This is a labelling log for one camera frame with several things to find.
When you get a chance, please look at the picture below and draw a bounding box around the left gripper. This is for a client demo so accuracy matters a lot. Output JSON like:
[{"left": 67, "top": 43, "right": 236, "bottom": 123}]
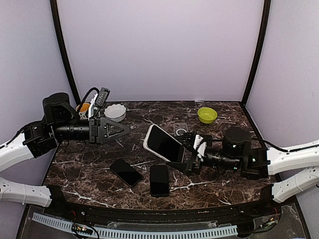
[{"left": 52, "top": 116, "right": 130, "bottom": 145}]

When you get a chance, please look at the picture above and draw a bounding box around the clear magsafe phone case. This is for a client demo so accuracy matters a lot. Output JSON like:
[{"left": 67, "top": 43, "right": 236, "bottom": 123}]
[{"left": 173, "top": 122, "right": 189, "bottom": 136}]

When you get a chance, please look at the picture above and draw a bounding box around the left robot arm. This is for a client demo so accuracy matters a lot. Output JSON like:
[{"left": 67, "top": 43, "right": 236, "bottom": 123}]
[{"left": 0, "top": 88, "right": 130, "bottom": 217}]

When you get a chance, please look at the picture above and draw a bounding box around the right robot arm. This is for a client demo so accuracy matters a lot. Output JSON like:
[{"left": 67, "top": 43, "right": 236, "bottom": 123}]
[{"left": 167, "top": 126, "right": 319, "bottom": 216}]

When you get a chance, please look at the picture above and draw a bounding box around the black phone middle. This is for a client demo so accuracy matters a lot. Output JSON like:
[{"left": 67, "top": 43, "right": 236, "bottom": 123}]
[{"left": 150, "top": 165, "right": 169, "bottom": 197}]

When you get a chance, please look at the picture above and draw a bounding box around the black phone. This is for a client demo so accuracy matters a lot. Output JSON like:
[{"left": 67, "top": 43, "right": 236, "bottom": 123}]
[
  {"left": 150, "top": 165, "right": 169, "bottom": 197},
  {"left": 110, "top": 159, "right": 143, "bottom": 187}
]

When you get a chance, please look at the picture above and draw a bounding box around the black phone left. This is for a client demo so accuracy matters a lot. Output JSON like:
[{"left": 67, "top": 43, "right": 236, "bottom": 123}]
[{"left": 110, "top": 159, "right": 143, "bottom": 187}]

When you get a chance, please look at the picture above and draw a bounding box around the white scalloped bowl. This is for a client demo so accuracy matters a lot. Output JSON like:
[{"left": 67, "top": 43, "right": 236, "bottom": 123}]
[{"left": 104, "top": 104, "right": 127, "bottom": 122}]

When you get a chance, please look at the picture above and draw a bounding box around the patterned mug yellow inside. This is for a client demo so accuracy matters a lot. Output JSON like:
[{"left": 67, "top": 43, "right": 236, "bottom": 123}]
[{"left": 78, "top": 102, "right": 90, "bottom": 120}]

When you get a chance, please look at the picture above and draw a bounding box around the green bowl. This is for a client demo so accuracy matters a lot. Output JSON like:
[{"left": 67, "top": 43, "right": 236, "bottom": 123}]
[{"left": 197, "top": 107, "right": 218, "bottom": 124}]

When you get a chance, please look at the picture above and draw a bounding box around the small circuit board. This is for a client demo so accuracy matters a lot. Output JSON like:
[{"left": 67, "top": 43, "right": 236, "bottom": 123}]
[{"left": 71, "top": 224, "right": 94, "bottom": 235}]

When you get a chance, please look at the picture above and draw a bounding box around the black front table rail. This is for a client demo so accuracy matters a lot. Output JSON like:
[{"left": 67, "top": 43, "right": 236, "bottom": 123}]
[{"left": 44, "top": 201, "right": 282, "bottom": 225}]

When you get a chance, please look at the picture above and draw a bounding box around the white slotted cable duct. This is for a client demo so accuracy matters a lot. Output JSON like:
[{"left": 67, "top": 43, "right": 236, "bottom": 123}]
[{"left": 31, "top": 213, "right": 238, "bottom": 239}]

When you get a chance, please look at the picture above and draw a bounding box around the left black frame post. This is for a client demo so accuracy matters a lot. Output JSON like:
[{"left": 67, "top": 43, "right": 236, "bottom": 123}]
[{"left": 50, "top": 0, "right": 81, "bottom": 105}]

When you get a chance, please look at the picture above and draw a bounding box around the black frame post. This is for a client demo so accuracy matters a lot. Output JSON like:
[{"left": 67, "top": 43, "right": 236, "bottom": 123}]
[
  {"left": 241, "top": 0, "right": 271, "bottom": 108},
  {"left": 50, "top": 0, "right": 81, "bottom": 105}
]

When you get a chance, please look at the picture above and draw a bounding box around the right black frame post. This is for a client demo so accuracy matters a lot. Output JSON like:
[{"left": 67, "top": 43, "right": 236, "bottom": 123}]
[{"left": 241, "top": 0, "right": 271, "bottom": 108}]

